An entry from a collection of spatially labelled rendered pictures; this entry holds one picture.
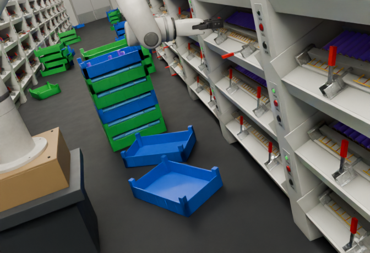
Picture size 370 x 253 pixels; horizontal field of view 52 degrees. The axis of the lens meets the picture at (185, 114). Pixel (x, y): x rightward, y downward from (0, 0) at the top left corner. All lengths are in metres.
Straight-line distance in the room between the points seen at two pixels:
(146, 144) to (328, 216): 1.11
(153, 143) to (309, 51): 1.18
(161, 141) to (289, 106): 1.06
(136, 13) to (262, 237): 0.77
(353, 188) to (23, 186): 0.86
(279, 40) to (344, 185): 0.34
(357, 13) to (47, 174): 0.89
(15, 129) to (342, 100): 0.88
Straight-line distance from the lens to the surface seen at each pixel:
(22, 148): 1.22
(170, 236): 1.29
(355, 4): 0.60
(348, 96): 0.73
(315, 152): 0.95
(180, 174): 1.58
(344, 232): 1.01
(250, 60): 1.09
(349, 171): 0.84
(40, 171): 1.16
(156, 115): 1.99
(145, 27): 1.21
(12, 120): 1.20
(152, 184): 1.58
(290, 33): 0.90
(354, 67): 0.76
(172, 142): 1.87
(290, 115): 0.95
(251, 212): 1.29
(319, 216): 1.07
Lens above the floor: 0.78
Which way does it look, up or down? 21 degrees down
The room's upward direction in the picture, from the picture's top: 16 degrees counter-clockwise
